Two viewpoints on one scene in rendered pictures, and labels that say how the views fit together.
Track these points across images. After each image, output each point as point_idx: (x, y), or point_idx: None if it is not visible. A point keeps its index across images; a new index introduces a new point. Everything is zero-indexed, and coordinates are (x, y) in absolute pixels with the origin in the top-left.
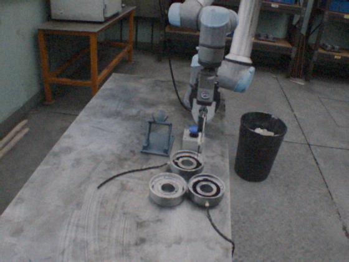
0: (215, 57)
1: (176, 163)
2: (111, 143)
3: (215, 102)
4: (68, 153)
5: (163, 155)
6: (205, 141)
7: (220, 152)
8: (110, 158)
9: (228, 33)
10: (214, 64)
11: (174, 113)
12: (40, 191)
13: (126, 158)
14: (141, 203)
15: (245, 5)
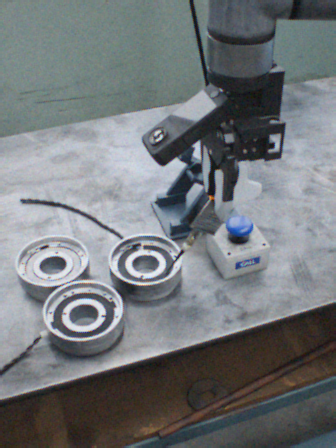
0: (215, 59)
1: (130, 250)
2: (146, 165)
3: (222, 175)
4: (79, 141)
5: (165, 232)
6: (272, 273)
7: (253, 308)
8: (104, 181)
9: (303, 15)
10: (215, 78)
11: (331, 193)
12: None
13: (117, 197)
14: (15, 257)
15: None
